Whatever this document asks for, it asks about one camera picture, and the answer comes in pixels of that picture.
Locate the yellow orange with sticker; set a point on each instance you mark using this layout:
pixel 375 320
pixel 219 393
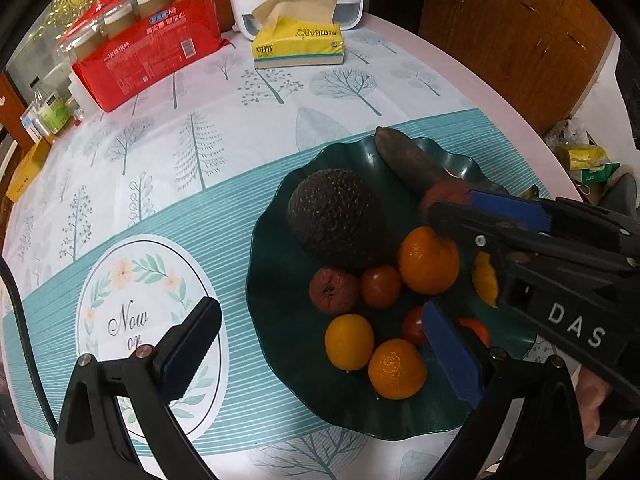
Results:
pixel 484 279

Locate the yellow tissue pack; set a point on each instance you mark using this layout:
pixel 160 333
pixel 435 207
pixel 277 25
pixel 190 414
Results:
pixel 297 33

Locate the large orange tangerine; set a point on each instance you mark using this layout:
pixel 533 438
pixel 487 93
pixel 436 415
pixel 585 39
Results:
pixel 428 263

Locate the dark green scalloped plate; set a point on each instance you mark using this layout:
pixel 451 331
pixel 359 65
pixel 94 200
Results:
pixel 290 329

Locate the tree pattern tablecloth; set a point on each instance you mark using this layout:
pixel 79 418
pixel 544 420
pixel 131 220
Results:
pixel 196 159

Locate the small red cherry tomato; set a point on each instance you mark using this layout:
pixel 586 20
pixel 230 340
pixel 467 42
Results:
pixel 412 327

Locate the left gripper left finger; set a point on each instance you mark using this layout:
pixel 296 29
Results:
pixel 92 440

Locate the white round floral placemat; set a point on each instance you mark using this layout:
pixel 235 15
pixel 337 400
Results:
pixel 134 293

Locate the overripe brown banana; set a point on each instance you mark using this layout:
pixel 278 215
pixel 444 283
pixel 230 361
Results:
pixel 411 163

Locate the medium orange tangerine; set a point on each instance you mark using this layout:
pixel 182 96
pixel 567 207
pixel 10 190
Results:
pixel 396 370

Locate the yellow flat box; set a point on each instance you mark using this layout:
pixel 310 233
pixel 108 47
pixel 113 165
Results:
pixel 29 168

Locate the small yellow-orange tangerine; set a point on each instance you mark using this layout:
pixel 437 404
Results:
pixel 349 342

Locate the dark avocado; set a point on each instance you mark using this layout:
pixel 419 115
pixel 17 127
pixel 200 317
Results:
pixel 337 218

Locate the small white medicine box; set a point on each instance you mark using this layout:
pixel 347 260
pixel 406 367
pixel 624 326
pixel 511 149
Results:
pixel 29 126

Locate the white squeeze bottle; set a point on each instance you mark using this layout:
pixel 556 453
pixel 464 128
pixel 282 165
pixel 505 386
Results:
pixel 82 96

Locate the person right hand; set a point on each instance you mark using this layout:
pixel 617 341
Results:
pixel 591 391

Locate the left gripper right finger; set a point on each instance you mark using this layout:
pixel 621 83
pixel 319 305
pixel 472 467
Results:
pixel 547 441

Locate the green label glass bottle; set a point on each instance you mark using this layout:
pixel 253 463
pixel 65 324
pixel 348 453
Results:
pixel 50 106

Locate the yellow green snack bag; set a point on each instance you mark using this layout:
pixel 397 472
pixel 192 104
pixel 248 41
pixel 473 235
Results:
pixel 586 164

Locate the large red cherry tomato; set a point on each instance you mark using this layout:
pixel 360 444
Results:
pixel 380 286

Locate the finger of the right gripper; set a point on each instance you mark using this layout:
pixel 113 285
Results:
pixel 560 217
pixel 471 227

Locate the red paper cup package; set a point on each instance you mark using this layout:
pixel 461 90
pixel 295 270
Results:
pixel 119 48

